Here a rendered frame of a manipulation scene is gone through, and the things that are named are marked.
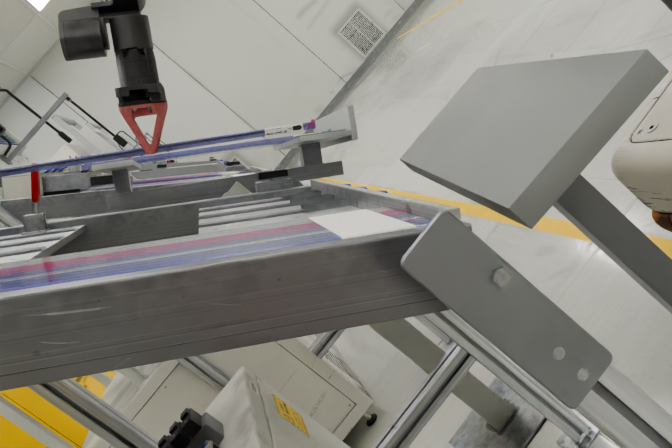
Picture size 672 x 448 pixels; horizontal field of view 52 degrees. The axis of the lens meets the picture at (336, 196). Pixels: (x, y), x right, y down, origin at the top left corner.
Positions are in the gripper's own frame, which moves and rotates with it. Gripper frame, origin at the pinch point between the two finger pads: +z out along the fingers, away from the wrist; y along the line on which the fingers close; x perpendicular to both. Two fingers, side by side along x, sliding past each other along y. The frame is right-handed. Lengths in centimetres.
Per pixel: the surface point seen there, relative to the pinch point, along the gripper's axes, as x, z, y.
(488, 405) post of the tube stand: 60, 66, -32
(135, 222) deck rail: -4.9, 11.4, -7.7
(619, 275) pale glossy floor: 96, 44, -34
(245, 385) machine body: 8.2, 38.8, 0.8
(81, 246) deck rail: -13.8, 13.8, -7.6
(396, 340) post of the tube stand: 41, 48, -32
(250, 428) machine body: 7.8, 39.0, 17.3
